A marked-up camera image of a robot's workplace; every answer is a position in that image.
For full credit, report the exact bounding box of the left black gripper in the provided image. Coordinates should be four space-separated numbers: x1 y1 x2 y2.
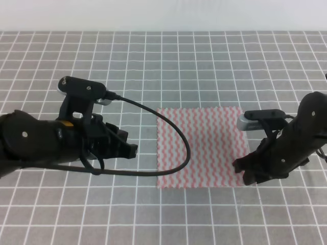
55 114 138 166

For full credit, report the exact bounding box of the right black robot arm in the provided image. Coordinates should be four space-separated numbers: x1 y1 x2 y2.
232 92 326 185

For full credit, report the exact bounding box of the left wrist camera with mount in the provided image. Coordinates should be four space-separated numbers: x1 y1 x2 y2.
58 76 112 124

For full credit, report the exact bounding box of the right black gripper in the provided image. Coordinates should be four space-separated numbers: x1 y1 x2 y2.
233 127 309 186

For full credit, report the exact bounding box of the pink white wavy towel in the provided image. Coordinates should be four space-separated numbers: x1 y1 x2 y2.
157 106 249 188

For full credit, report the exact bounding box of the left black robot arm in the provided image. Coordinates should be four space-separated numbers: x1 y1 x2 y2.
1 110 137 177

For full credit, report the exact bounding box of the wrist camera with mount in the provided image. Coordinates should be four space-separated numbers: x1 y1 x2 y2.
58 76 112 124
237 109 288 138

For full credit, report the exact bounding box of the grey grid tablecloth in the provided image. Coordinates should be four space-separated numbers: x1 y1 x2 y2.
1 31 326 244

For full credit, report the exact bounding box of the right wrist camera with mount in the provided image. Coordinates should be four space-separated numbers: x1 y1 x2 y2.
237 109 288 138

